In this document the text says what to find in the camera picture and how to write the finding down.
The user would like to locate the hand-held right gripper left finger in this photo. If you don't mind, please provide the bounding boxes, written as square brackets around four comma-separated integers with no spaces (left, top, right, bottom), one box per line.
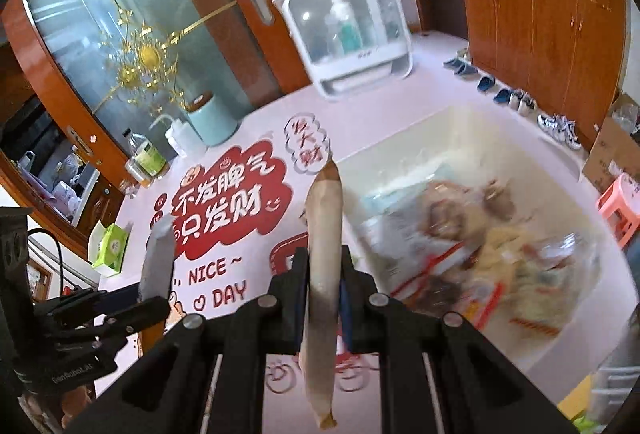
[92,247,308,434]

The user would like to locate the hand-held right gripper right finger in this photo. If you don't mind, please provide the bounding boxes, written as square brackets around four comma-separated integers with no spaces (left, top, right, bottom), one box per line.
[337,246,571,434]

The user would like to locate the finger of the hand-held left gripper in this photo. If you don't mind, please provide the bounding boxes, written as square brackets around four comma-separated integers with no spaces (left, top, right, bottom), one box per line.
[92,296,172,333]
[32,286,143,321]

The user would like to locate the silver orange bar packet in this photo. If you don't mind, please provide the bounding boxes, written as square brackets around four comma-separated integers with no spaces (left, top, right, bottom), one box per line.
[138,213,177,305]

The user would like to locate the beige cracker packet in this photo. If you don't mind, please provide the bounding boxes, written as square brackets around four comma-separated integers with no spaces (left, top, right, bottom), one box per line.
[300,159,346,430]

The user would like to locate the pile of mixed snacks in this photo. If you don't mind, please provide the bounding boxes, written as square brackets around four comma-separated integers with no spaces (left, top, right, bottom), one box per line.
[360,179,601,340]

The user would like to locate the white plastic basket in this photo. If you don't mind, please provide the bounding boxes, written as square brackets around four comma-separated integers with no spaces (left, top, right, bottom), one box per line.
[332,104,608,387]

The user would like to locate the green tissue box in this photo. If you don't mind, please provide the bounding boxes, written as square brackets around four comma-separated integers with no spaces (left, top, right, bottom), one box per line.
[89,221,133,275]

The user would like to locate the small glass jar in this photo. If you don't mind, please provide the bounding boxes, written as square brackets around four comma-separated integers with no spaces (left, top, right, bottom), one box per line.
[124,161,151,189]

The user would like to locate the clear bottle green label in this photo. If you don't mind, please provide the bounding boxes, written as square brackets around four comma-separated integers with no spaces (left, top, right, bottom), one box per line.
[121,128,168,179]

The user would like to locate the white squeeze bottle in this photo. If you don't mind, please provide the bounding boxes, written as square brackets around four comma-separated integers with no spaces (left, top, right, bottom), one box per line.
[148,114,207,159]

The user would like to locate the printed pink table mat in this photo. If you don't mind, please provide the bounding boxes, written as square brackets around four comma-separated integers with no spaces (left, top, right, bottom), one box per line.
[97,31,591,434]

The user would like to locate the white storage organizer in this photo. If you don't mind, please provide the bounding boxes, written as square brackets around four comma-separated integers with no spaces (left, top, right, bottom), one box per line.
[272,0,415,100]

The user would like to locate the white bottle teal label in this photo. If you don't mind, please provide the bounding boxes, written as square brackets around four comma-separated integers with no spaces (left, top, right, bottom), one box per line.
[327,0,362,55]

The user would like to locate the translucent plastic box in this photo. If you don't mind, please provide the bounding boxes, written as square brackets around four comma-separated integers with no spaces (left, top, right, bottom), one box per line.
[557,354,633,434]

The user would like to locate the white black sneaker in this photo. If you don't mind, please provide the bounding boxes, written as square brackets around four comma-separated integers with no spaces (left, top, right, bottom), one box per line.
[537,113,566,135]
[557,116,584,151]

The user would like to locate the wooden framed glass door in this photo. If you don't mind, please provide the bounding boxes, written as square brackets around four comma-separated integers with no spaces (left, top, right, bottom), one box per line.
[0,0,321,195]

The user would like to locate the pink plastic stool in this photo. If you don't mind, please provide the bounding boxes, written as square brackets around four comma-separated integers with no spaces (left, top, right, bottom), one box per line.
[596,173,640,249]

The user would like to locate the cardboard box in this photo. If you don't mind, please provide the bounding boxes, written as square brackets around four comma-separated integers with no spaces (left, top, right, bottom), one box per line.
[581,92,640,195]

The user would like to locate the wooden cabinet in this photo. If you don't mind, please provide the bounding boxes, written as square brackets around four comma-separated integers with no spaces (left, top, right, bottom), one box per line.
[457,0,628,147]

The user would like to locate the black cable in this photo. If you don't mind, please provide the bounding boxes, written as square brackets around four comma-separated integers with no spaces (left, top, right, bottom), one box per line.
[27,228,68,302]

